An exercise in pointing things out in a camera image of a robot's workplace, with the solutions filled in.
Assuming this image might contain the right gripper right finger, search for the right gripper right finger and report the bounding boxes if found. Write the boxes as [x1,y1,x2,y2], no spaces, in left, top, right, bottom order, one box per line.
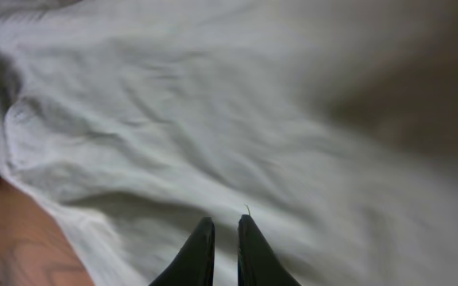
[238,214,300,286]

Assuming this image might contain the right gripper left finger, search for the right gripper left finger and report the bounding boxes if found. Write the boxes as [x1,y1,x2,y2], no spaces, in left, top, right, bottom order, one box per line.
[149,217,215,286]

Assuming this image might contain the light khaki green pants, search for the light khaki green pants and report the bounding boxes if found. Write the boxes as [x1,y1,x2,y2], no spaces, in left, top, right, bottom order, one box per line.
[0,1,458,285]

